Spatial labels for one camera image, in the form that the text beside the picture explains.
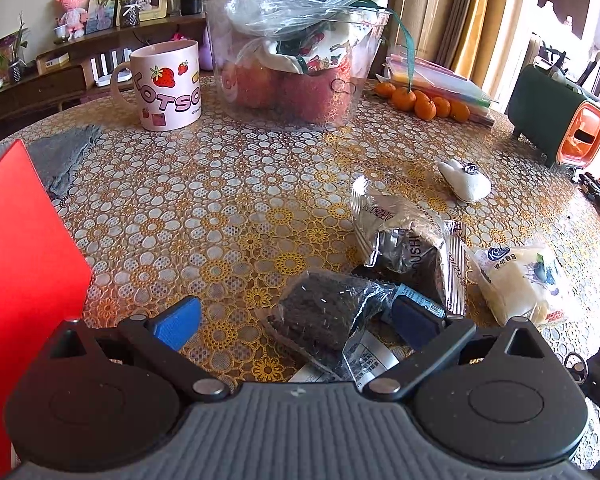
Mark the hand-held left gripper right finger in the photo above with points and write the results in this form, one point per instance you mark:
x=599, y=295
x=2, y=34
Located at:
x=415, y=322

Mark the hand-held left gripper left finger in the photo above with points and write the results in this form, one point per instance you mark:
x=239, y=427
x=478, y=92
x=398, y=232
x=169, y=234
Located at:
x=177, y=322

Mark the silver snack packet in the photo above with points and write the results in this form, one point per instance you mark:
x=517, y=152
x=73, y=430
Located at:
x=420, y=265
x=380, y=210

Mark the dark seaweed snack packet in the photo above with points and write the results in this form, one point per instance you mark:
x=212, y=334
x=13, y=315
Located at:
x=320, y=315

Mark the white bread packet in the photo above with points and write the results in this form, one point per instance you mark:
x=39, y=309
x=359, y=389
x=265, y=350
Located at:
x=520, y=280

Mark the red cardboard box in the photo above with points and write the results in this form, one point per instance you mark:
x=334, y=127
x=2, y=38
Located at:
x=25, y=270

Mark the floral lace covered desktop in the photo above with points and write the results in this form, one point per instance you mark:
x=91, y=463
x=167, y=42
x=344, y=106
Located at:
x=205, y=200

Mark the white ceramic figurine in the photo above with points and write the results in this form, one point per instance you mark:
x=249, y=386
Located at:
x=467, y=185

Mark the grey cloth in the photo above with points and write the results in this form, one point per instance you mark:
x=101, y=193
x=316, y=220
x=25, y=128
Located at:
x=65, y=155

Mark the mandarin orange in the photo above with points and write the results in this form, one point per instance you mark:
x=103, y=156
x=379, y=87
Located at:
x=425, y=107
x=404, y=100
x=384, y=89
x=441, y=106
x=460, y=111

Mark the pink strawberry mug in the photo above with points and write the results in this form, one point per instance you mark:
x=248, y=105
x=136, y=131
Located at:
x=165, y=105

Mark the clear plastic container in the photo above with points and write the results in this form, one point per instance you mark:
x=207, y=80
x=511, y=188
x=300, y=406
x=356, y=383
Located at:
x=280, y=115

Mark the stack of coloured folders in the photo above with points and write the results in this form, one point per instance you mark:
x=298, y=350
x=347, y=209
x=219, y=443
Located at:
x=440, y=77

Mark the white router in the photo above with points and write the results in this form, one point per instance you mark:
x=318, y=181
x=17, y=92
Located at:
x=103, y=81

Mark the wooden television cabinet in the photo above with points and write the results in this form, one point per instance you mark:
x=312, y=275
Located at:
x=55, y=80

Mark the long green leaf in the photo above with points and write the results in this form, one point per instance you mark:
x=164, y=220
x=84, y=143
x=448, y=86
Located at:
x=408, y=45

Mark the printed white pouch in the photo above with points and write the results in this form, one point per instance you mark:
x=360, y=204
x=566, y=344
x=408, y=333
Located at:
x=320, y=52

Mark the small white box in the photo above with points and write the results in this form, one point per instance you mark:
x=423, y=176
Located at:
x=54, y=62

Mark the small grey cup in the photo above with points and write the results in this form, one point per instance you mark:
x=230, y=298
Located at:
x=60, y=33

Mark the yellow curtain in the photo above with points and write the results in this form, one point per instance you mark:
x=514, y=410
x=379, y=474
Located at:
x=480, y=15

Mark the small standing picture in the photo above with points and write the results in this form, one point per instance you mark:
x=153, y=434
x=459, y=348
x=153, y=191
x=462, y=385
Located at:
x=100, y=10

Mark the pink plush doll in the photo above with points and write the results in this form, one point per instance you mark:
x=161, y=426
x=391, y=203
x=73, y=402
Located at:
x=72, y=7

